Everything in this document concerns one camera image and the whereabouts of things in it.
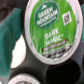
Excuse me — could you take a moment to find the black kcup holder drawer box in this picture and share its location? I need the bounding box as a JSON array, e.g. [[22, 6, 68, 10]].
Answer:
[[0, 0, 84, 84]]

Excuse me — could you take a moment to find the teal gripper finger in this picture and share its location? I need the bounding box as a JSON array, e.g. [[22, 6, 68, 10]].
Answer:
[[0, 7, 25, 69]]

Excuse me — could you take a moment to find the green-lid white kcup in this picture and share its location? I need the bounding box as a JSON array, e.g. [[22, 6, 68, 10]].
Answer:
[[24, 0, 83, 65]]

